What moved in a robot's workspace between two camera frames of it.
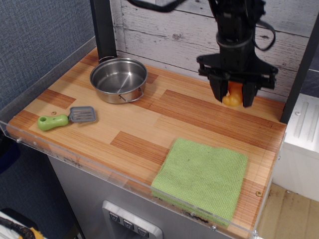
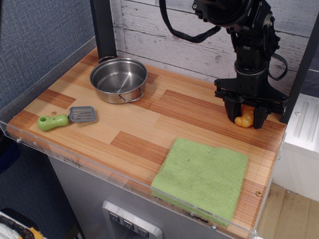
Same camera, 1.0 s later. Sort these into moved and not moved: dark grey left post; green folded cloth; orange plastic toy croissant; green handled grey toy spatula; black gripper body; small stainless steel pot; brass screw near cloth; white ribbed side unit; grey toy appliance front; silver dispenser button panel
Moved: orange plastic toy croissant; black gripper body
Not moved: grey toy appliance front; green folded cloth; silver dispenser button panel; small stainless steel pot; brass screw near cloth; dark grey left post; white ribbed side unit; green handled grey toy spatula
